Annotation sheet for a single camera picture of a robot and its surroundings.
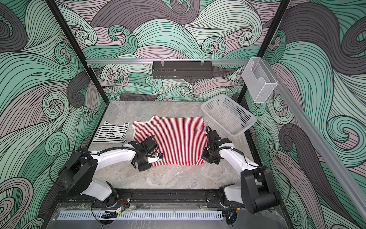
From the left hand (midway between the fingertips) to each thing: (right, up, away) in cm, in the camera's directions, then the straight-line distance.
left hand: (146, 162), depth 86 cm
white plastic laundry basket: (+60, +30, +25) cm, 71 cm away
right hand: (+36, +2, -1) cm, 36 cm away
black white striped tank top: (-29, +16, +12) cm, 35 cm away
